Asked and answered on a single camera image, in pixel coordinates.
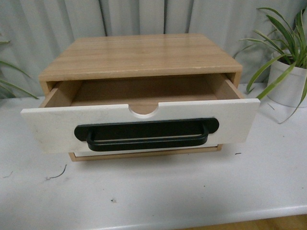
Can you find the white front wooden drawer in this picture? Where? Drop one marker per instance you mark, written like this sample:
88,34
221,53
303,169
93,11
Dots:
82,102

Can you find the wooden drawer cabinet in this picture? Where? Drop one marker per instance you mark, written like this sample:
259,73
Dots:
138,56

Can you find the white plant pot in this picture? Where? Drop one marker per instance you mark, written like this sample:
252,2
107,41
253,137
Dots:
289,91

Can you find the green striped spider plant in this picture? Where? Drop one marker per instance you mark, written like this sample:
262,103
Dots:
288,44

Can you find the black metal drawer handle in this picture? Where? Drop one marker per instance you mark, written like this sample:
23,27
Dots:
147,135

